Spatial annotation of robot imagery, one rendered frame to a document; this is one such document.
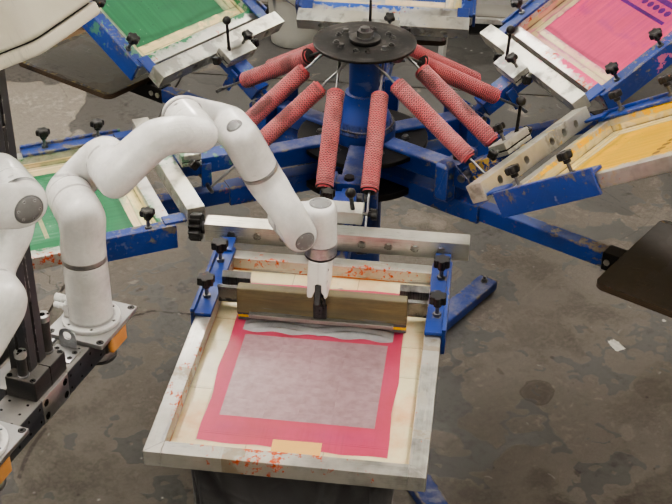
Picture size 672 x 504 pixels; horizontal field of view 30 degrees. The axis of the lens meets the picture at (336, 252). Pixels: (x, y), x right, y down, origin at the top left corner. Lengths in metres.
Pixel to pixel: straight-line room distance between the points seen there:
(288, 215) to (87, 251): 0.44
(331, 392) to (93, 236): 0.64
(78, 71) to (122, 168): 1.84
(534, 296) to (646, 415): 0.76
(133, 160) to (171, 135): 0.09
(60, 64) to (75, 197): 1.89
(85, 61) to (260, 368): 1.85
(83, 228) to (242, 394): 0.54
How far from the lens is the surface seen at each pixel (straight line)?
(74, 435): 4.24
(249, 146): 2.64
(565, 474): 4.10
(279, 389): 2.82
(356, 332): 2.98
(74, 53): 4.53
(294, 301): 2.97
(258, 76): 3.84
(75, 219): 2.57
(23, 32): 2.08
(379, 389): 2.83
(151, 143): 2.56
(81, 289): 2.67
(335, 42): 3.62
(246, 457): 2.60
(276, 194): 2.70
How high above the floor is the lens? 2.72
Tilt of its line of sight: 32 degrees down
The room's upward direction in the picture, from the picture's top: 1 degrees clockwise
